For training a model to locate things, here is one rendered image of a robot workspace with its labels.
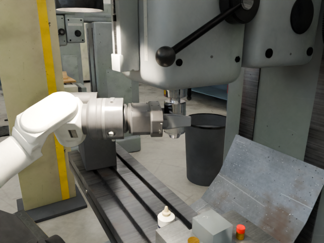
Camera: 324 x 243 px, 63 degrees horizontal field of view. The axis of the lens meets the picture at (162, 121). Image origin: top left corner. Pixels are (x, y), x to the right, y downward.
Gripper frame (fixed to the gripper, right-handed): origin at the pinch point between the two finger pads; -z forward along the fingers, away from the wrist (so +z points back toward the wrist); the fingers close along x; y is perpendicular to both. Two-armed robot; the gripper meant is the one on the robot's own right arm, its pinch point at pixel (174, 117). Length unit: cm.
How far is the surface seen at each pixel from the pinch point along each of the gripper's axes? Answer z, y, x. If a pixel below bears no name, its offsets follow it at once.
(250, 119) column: -28.8, 8.6, 24.9
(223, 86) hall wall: -202, 93, 561
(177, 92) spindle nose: -0.1, -6.1, -2.4
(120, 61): 10.9, -12.5, -7.3
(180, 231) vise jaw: 0.0, 20.8, -10.8
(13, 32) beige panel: 91, -19, 147
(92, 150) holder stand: 25, 24, 39
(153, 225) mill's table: 4.4, 31.9, 5.1
